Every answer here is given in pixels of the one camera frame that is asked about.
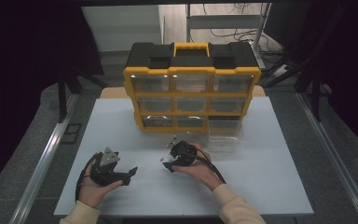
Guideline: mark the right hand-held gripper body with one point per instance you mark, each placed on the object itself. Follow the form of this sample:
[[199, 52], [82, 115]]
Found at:
[[183, 154]]

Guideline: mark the dark curtain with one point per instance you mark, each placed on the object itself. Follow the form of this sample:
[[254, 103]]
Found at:
[[351, 62], [18, 77]]

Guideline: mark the set of clear plastic drawers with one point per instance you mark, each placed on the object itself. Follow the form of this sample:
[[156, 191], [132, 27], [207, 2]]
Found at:
[[155, 104]]

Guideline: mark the white power strip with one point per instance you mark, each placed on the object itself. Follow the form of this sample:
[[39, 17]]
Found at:
[[281, 71]]

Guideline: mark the black metal stand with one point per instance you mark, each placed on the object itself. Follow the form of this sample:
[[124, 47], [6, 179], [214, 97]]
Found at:
[[316, 99], [62, 99]]

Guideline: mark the yellow black organizer cabinet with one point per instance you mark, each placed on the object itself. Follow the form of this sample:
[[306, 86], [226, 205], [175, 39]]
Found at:
[[192, 62]]

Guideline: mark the aluminium rail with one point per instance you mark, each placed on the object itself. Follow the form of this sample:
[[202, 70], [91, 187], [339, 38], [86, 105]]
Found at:
[[43, 161], [332, 155]]

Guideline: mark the grey metal shelf frame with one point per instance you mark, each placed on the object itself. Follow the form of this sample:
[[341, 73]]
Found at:
[[223, 21]]

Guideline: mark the black floor frame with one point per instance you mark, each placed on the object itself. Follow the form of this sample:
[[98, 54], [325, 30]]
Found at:
[[71, 133]]

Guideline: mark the person's left hand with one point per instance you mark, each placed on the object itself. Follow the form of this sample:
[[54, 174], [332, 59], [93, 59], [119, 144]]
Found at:
[[91, 193]]

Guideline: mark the person's right hand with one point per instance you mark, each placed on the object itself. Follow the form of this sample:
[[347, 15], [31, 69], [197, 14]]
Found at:
[[203, 168]]

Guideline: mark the white cabinet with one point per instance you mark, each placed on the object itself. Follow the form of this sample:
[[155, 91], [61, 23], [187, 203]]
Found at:
[[121, 28]]

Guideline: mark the small clear organizer drawer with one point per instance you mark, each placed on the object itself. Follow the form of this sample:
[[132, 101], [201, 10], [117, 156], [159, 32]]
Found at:
[[225, 137]]

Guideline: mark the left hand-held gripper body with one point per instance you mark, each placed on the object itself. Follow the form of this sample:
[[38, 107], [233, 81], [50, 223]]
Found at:
[[104, 174]]

